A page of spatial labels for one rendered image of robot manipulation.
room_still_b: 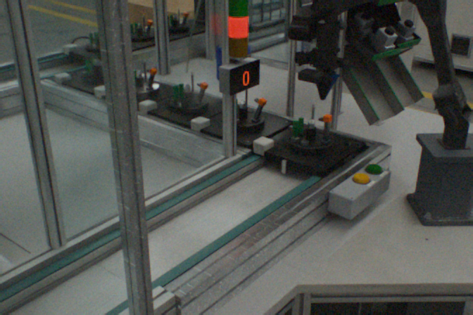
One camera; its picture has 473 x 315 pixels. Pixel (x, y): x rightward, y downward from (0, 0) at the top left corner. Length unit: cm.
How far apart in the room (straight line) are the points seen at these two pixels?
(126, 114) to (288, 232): 65
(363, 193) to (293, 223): 22
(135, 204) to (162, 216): 53
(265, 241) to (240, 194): 27
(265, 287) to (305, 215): 22
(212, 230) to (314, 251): 25
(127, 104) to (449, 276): 87
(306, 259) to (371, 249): 17
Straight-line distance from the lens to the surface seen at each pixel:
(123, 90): 78
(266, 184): 155
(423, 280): 136
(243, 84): 148
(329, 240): 143
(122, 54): 77
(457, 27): 576
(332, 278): 131
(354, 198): 142
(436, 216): 155
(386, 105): 187
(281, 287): 127
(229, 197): 148
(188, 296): 111
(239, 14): 144
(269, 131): 175
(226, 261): 118
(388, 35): 176
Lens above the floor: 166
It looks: 26 degrees down
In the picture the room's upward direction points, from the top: straight up
